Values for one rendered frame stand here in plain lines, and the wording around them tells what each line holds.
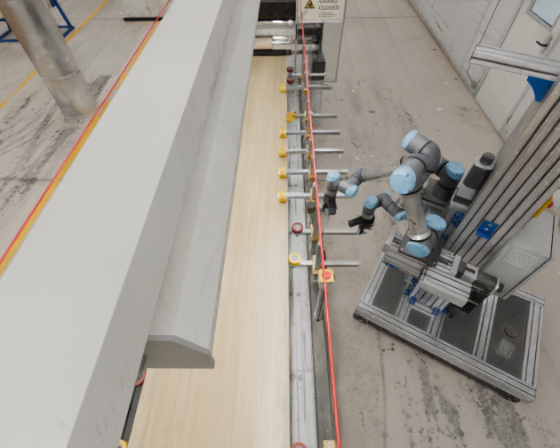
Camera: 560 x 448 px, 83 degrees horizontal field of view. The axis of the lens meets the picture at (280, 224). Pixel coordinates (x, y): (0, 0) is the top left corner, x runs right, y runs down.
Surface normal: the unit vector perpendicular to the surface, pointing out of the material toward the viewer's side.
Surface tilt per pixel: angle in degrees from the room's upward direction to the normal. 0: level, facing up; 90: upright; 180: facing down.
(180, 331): 61
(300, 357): 0
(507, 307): 0
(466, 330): 0
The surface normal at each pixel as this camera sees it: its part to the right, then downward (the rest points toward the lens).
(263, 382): -0.01, -0.62
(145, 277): 1.00, 0.00
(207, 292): 0.87, -0.30
